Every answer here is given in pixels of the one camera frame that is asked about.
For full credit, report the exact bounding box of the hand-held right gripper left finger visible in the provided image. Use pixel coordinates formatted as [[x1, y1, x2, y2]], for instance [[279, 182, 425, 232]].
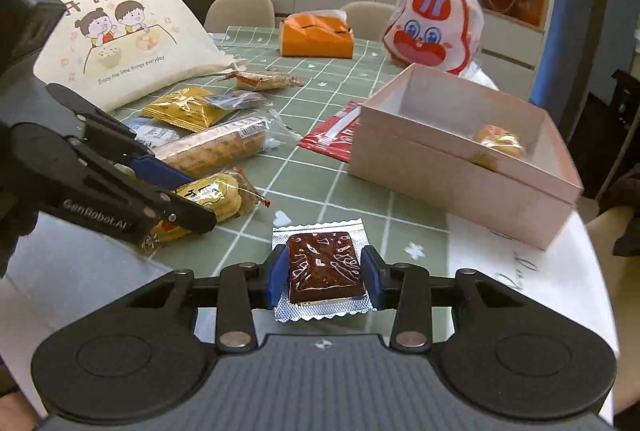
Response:
[[100, 246, 289, 351]]

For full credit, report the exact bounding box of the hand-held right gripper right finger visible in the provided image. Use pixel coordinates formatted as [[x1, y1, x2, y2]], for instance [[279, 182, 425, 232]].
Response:
[[362, 245, 551, 352]]

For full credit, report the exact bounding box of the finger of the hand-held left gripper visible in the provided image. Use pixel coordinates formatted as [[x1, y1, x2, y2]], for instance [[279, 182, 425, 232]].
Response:
[[75, 145, 219, 235], [45, 83, 197, 186]]

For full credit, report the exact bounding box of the yellow round biscuit packet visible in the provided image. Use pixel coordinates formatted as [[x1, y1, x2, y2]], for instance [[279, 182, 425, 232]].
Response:
[[139, 167, 272, 255]]

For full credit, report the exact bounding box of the blue white snack packet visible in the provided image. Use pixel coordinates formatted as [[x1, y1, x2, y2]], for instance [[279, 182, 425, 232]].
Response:
[[121, 115, 182, 150]]

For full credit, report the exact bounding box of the brown cake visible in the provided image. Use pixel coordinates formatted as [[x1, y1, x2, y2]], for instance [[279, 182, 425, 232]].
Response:
[[271, 217, 374, 323]]

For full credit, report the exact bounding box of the yellow crinkled snack packet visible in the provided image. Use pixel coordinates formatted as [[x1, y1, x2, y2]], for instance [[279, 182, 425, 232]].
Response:
[[141, 86, 237, 132]]

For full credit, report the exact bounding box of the pink cardboard box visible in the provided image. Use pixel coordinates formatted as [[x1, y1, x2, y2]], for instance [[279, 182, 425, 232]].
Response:
[[347, 63, 584, 252]]

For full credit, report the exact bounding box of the long waffle packet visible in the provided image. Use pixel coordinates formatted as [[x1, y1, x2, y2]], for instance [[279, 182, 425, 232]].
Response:
[[149, 110, 290, 180]]

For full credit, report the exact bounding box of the green checked tablecloth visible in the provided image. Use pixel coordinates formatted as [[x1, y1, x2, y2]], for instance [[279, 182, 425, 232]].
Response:
[[107, 25, 498, 312]]

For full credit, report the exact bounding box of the dark clear snack packet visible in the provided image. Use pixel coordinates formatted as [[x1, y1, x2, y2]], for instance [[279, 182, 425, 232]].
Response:
[[207, 91, 267, 110]]

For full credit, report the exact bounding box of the cartoon print cloth bag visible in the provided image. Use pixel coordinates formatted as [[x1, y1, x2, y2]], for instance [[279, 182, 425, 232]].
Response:
[[32, 0, 247, 112]]

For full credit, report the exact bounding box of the small orange snack packet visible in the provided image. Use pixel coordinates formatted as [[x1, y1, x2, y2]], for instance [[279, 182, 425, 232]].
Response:
[[219, 70, 304, 92]]

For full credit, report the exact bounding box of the red flat snack packet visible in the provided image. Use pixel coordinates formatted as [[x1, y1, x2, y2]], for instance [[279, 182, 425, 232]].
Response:
[[297, 99, 365, 162]]

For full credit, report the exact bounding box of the yellow pastry packet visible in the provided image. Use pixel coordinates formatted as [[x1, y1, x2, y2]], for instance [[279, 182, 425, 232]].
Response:
[[472, 124, 527, 172]]

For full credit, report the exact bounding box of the orange paper box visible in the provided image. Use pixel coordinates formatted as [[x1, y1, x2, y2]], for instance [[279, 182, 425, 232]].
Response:
[[278, 10, 354, 60]]

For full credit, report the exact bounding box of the red white rabbit bag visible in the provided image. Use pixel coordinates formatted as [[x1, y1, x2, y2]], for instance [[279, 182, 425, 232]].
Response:
[[382, 0, 485, 75]]

